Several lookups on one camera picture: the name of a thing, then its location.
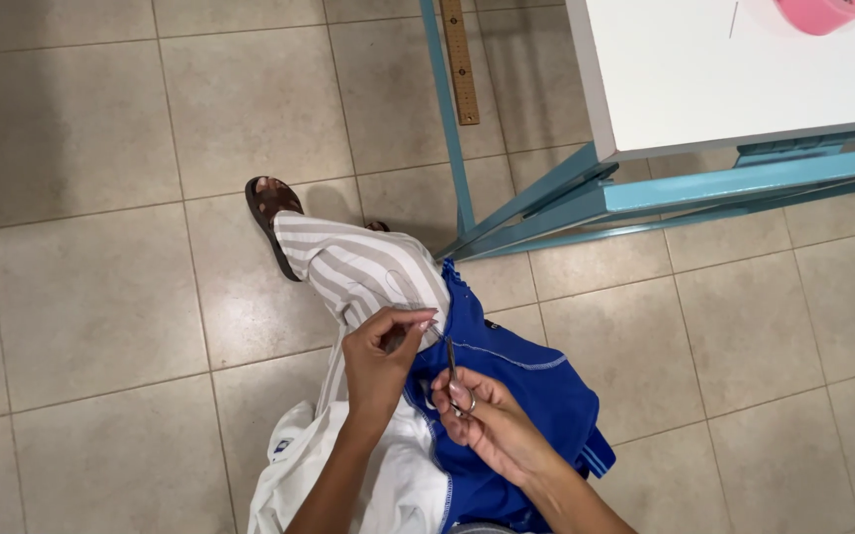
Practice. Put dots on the person's left hand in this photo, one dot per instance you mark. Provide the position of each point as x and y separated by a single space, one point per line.
375 371

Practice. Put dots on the person's right hand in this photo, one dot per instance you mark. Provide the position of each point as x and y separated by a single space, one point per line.
505 437

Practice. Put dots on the blue and white garment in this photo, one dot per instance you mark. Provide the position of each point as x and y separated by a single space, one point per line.
531 400

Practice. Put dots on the small silver scissors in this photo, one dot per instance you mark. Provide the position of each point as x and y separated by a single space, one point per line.
451 363

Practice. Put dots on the person's striped trouser leg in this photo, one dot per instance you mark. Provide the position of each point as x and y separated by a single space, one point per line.
357 271

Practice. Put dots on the brown sandal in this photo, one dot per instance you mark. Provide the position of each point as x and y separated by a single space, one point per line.
377 225
273 204

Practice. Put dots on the wooden ruler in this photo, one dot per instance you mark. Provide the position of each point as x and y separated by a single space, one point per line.
460 67

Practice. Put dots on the thin metal needle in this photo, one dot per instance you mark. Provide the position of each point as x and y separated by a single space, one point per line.
733 20

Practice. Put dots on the pink round container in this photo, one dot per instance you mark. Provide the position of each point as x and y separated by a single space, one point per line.
824 13

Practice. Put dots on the white table with teal frame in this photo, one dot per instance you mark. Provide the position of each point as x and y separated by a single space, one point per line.
731 81

